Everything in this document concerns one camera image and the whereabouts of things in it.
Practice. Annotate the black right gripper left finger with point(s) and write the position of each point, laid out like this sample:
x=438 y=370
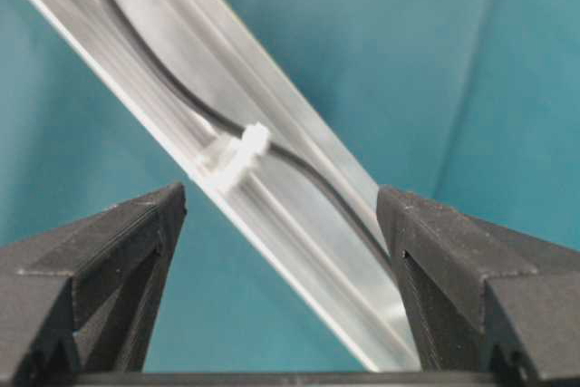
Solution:
x=84 y=297

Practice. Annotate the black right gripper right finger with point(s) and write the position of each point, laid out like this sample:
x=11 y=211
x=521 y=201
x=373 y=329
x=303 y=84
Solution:
x=480 y=297

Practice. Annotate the silver aluminium rail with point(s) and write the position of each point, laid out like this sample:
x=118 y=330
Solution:
x=206 y=90

